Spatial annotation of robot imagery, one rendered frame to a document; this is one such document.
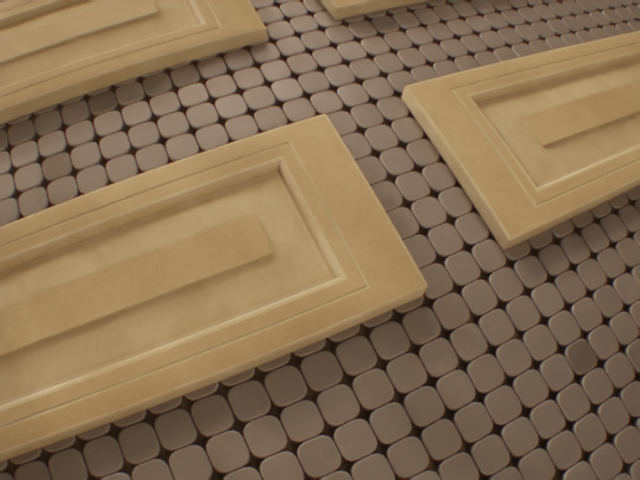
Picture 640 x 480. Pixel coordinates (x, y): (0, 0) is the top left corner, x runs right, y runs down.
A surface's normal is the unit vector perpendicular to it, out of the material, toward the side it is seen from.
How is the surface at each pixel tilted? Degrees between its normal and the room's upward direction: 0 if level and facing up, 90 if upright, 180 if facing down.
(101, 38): 11
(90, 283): 0
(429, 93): 0
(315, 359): 0
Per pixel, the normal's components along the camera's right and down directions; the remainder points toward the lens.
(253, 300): 0.16, -0.29
